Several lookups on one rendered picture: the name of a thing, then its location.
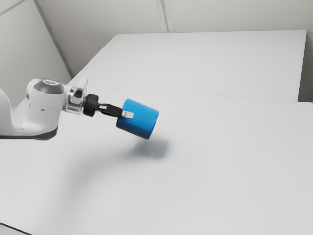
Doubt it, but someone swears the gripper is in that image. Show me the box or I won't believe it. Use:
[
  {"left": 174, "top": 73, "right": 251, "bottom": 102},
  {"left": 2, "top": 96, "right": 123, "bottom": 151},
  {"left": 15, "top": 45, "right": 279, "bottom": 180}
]
[{"left": 82, "top": 93, "right": 134, "bottom": 119}]

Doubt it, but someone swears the blue mug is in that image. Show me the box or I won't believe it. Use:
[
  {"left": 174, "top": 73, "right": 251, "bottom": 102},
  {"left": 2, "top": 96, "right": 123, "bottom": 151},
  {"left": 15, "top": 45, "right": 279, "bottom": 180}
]
[{"left": 115, "top": 98, "right": 160, "bottom": 141}]

